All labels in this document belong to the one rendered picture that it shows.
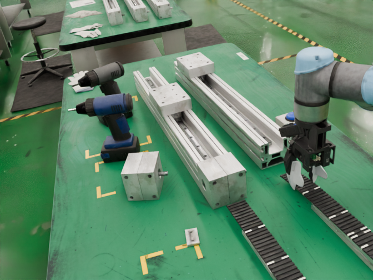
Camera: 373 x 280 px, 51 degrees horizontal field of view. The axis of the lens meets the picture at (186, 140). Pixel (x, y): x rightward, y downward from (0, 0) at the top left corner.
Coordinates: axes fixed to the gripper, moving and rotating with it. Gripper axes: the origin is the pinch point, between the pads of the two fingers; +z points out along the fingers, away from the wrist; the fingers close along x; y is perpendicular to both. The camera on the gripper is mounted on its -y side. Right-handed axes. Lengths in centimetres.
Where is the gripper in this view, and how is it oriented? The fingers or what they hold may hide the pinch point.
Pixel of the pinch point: (302, 180)
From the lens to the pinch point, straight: 105.1
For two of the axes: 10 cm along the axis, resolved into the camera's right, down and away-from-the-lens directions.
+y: 3.2, 4.6, -8.2
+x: 9.4, -2.7, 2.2
